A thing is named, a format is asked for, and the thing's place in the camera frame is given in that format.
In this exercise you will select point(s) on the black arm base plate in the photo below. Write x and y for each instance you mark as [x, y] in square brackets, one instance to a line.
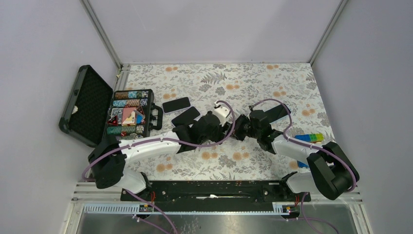
[219, 196]

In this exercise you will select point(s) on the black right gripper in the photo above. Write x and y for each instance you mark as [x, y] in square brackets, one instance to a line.
[238, 123]

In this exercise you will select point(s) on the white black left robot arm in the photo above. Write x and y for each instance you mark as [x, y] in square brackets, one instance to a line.
[109, 161]

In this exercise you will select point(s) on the multicolour toy block car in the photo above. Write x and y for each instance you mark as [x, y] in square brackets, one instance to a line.
[312, 138]

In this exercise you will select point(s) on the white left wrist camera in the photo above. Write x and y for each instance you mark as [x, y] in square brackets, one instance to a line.
[222, 111]

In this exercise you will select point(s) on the phone in lilac case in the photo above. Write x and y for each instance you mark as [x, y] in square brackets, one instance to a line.
[186, 117]

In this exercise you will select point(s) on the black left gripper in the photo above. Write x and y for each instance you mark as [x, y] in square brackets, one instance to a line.
[221, 131]

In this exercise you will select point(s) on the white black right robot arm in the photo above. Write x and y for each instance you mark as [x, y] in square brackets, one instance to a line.
[331, 172]

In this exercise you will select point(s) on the blue toy block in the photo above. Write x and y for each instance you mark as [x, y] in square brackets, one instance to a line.
[302, 165]

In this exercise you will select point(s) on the black poker chip case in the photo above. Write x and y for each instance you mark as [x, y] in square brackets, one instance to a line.
[94, 110]

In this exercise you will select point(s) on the phone in white case upper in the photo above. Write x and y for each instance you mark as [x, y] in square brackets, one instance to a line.
[176, 105]

